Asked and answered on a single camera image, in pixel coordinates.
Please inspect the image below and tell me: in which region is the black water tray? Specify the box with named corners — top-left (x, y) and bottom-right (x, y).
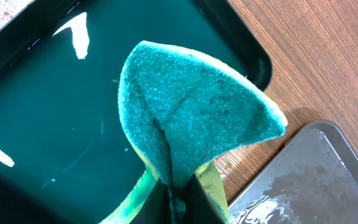
top-left (0, 0), bottom-right (272, 223)

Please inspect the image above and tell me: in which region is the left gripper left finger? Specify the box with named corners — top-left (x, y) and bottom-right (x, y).
top-left (131, 180), bottom-right (170, 224)

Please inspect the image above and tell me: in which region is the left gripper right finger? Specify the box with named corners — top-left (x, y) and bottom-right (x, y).
top-left (183, 174), bottom-right (223, 224)

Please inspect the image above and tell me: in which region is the green yellow sponge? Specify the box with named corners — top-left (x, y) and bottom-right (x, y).
top-left (104, 40), bottom-right (288, 223)

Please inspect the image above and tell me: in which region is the brown serving tray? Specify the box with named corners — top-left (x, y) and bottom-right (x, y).
top-left (229, 120), bottom-right (358, 223)

